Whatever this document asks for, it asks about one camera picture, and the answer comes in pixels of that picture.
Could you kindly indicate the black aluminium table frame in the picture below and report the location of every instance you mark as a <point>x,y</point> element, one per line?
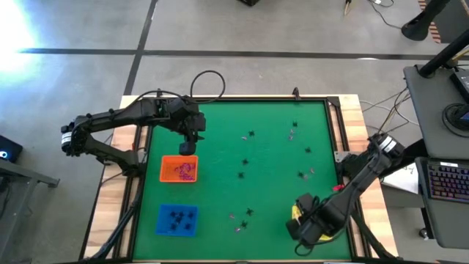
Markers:
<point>256,98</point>

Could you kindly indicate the white paper sheet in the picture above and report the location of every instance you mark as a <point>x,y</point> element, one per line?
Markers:
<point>403,179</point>

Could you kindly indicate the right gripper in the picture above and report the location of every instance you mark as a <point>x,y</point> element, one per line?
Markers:
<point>304,231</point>

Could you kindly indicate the orange plastic basket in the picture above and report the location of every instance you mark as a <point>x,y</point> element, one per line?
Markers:
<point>168,168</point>

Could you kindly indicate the blue plastic basket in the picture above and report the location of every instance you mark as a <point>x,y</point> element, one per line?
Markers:
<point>163,220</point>

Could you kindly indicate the black desk leg bar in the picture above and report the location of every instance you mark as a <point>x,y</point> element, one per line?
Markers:
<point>414,150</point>

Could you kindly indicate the black box device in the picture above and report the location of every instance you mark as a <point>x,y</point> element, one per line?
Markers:
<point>11,146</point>

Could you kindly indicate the black floor object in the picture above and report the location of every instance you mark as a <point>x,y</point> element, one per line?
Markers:
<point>249,2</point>

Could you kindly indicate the grey side desk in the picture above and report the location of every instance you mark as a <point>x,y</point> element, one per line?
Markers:
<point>428,110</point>

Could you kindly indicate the grey keyboard desk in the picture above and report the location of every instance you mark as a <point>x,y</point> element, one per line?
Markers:
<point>450,223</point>

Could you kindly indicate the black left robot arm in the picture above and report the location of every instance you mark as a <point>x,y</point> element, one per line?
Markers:
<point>121,113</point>

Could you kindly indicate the black frame clamp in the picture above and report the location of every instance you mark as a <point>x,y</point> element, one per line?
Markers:
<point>159,92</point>
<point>296,94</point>

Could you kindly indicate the black caster wheel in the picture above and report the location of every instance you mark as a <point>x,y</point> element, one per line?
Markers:
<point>423,233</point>

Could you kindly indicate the black stand foot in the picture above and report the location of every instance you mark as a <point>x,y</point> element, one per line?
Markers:
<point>417,27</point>

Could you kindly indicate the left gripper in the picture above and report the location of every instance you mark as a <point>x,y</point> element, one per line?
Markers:
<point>188,146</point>

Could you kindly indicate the black backlit keyboard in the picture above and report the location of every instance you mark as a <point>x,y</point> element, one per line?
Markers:
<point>448,181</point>

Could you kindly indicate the red clip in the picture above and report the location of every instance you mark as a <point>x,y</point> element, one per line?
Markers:
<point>339,187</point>

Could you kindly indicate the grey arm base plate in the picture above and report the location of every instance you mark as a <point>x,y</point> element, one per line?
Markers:
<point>340,155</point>

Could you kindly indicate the dark grey cabinet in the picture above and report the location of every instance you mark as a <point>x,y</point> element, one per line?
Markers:
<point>454,22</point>

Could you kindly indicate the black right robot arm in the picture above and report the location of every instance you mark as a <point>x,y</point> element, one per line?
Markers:
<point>366,172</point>

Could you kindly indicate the grey metal table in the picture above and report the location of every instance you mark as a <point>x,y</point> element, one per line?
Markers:
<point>22,176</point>

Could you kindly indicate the black desk device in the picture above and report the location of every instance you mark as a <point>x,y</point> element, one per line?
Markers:
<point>461,84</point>

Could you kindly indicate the green table mat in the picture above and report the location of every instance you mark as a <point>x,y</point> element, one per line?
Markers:
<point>264,190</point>

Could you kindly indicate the black round monitor base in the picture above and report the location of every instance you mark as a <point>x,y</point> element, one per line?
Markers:
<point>452,117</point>

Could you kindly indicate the orange black striped mat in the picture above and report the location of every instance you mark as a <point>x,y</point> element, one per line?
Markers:
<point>435,27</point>

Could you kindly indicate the yellow plastic basket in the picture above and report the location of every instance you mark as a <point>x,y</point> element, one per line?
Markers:
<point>294,212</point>

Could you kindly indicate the black slanted pole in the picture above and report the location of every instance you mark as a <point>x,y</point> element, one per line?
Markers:
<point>443,55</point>

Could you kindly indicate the yellow tipped tripod leg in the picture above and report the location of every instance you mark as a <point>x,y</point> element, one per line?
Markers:
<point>347,7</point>

